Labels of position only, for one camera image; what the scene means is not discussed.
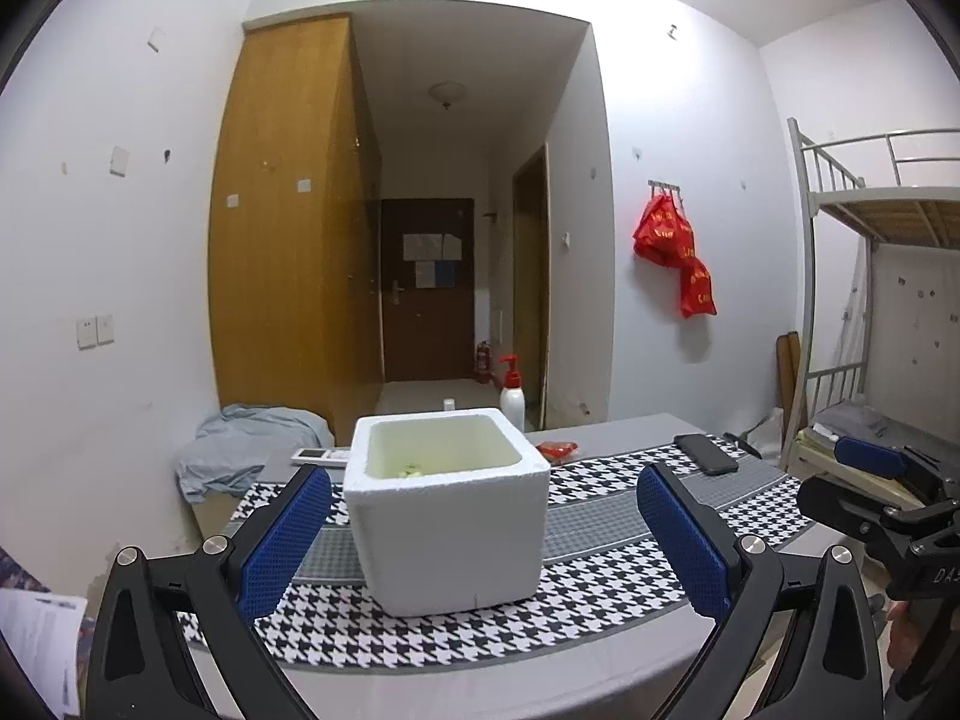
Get grey folded cloth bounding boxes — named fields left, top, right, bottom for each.
left=814, top=401, right=886, bottom=440

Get red plastic bag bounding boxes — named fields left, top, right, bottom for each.
left=679, top=256, right=719, bottom=320
left=632, top=193, right=697, bottom=269

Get wooden wardrobe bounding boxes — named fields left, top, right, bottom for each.
left=208, top=13, right=383, bottom=428

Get houndstooth table runner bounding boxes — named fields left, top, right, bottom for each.
left=176, top=435, right=826, bottom=672

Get person's right hand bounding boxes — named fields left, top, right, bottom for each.
left=887, top=600, right=922, bottom=691

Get wooden side door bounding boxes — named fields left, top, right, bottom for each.
left=512, top=142, right=552, bottom=428

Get black smartphone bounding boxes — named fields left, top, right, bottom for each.
left=673, top=433, right=740, bottom=476

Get white pump bottle red cap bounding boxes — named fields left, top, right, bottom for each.
left=497, top=355, right=526, bottom=432

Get printed paper sheets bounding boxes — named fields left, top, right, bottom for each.
left=0, top=589, right=89, bottom=720

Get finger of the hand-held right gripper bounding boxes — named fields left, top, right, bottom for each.
left=796, top=474, right=960, bottom=541
left=834, top=435, right=942, bottom=496

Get large white paper notice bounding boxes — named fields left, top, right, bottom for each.
left=403, top=234, right=462, bottom=262

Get metal bunk bed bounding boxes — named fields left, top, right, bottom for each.
left=786, top=118, right=960, bottom=511

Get dark brown door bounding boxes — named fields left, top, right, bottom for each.
left=379, top=199, right=477, bottom=383

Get light blue crumpled cloth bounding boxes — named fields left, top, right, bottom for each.
left=176, top=403, right=335, bottom=503

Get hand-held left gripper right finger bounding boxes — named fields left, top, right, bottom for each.
left=636, top=463, right=886, bottom=720

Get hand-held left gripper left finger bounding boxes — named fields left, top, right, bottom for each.
left=84, top=465, right=335, bottom=720

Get white foam box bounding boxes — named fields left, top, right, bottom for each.
left=343, top=409, right=552, bottom=616

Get wooden board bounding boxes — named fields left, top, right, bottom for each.
left=775, top=330, right=803, bottom=421

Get translucent plastic bag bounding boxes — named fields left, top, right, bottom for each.
left=754, top=409, right=788, bottom=451

